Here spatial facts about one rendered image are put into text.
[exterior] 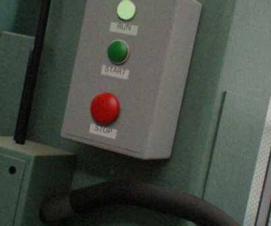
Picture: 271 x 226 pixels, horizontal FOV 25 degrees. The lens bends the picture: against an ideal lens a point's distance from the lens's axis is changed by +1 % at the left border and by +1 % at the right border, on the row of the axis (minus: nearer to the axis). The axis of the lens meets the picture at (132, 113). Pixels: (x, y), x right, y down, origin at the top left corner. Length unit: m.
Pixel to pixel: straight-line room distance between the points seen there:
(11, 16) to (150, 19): 0.30
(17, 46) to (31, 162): 0.22
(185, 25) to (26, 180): 0.22
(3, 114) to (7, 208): 0.19
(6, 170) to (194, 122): 0.19
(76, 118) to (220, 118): 0.15
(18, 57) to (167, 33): 0.27
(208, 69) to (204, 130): 0.06
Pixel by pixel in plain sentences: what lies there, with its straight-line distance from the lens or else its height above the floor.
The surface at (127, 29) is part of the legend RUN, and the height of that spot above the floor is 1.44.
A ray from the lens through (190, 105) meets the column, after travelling 0.61.
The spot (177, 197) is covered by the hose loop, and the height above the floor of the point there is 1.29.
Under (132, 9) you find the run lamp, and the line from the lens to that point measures 0.57.
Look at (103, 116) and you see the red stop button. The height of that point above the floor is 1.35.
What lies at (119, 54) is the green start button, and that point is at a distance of 0.57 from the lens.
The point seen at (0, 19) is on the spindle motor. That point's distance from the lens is 0.82.
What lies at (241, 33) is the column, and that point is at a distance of 0.64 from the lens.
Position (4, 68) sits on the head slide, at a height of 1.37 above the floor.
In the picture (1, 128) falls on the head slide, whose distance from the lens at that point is 0.78.
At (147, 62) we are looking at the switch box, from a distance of 0.56.
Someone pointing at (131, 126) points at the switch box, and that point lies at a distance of 0.56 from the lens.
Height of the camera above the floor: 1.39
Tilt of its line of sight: 3 degrees down
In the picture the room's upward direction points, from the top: 12 degrees clockwise
